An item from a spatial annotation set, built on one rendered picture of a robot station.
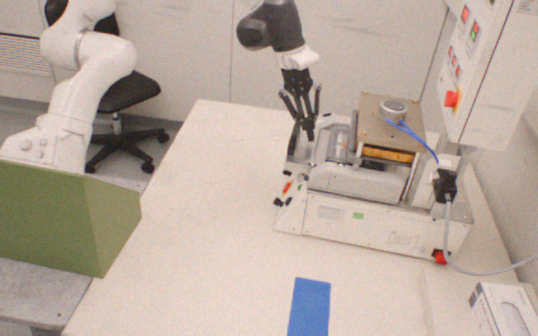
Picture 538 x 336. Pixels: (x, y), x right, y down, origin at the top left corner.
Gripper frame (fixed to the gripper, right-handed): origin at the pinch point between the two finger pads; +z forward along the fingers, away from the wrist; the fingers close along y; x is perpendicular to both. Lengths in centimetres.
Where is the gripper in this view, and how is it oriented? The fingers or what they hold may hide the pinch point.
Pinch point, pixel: (309, 129)
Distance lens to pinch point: 133.4
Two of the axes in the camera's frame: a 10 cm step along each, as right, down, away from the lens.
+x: -2.0, 5.6, -8.0
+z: 2.5, 8.2, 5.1
